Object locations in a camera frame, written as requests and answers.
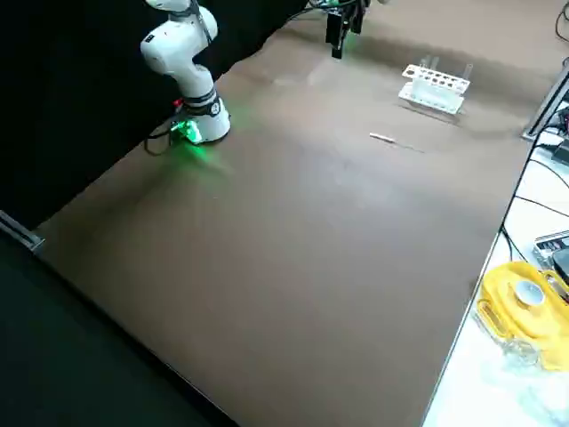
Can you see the silver electronics box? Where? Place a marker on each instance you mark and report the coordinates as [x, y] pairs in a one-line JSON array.
[[544, 247]]

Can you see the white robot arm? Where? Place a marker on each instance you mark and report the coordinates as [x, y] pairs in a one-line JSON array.
[[186, 75]]

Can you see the small grey round bowl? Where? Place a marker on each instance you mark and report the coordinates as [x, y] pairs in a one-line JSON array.
[[529, 293]]

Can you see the yellow plastic basket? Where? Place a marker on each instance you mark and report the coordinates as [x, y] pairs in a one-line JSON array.
[[493, 284]]

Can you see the black power adapter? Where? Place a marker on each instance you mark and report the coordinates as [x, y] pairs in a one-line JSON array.
[[561, 153]]

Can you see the aluminium frame rail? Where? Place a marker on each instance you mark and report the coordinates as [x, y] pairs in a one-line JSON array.
[[26, 238]]

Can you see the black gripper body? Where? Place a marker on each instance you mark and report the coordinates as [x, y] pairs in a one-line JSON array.
[[340, 6]]

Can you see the black desktop device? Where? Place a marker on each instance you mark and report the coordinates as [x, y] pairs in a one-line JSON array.
[[562, 262]]

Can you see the aluminium frame post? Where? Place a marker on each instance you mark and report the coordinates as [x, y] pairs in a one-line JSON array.
[[544, 107]]

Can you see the clear glass jar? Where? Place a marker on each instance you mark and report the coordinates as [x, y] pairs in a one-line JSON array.
[[520, 353]]

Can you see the clear glass test tube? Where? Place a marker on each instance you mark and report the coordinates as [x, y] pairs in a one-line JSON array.
[[426, 63], [468, 73], [436, 62]]

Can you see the white test tube rack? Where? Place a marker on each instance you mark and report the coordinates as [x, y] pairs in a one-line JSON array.
[[433, 91]]

